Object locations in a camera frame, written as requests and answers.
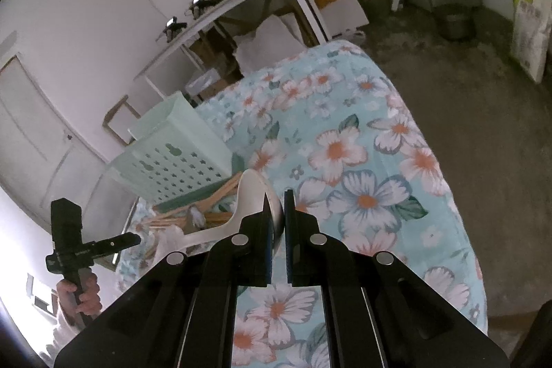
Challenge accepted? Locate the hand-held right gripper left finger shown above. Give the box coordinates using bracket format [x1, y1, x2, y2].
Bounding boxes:
[54, 191, 277, 368]

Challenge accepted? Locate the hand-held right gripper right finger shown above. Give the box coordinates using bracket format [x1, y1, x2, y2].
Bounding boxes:
[285, 188, 510, 368]

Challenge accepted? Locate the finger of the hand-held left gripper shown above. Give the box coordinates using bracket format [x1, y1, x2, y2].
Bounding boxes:
[96, 233, 142, 259]

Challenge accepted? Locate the bundle of wooden chopsticks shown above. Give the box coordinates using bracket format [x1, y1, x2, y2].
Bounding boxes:
[144, 172, 244, 231]

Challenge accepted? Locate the green plastic utensil basket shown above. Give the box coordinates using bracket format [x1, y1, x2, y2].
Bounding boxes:
[106, 91, 236, 211]

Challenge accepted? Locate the person's left forearm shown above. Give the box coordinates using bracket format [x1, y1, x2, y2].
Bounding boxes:
[39, 305, 87, 360]

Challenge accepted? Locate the person's left hand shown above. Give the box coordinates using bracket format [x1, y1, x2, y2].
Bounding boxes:
[57, 274, 103, 316]

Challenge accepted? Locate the white door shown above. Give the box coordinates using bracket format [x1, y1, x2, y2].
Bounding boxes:
[0, 53, 130, 231]

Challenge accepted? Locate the floral blanket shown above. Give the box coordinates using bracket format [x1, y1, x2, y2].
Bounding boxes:
[116, 40, 490, 368]

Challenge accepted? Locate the wooden chair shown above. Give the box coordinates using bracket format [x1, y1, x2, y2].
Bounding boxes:
[102, 94, 142, 147]

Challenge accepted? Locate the plastic-wrapped cardboard box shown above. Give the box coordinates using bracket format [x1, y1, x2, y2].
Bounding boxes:
[185, 68, 231, 103]

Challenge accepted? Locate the white pillow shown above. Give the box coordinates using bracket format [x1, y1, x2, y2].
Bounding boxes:
[235, 14, 311, 76]

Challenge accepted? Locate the black handheld device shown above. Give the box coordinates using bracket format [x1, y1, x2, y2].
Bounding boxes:
[186, 0, 216, 14]
[160, 17, 189, 38]

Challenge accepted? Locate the white cardboard box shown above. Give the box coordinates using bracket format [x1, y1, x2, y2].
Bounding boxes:
[319, 0, 371, 41]

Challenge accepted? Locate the white table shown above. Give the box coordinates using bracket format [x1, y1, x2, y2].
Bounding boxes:
[134, 0, 333, 101]

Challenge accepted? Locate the dark round trash bin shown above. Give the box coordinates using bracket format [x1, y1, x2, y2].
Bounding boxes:
[435, 3, 474, 40]

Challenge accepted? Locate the yellow white sack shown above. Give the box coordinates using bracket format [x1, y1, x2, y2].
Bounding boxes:
[510, 0, 552, 85]

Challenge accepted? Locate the white wall switch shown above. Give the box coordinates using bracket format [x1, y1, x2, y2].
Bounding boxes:
[26, 273, 59, 315]

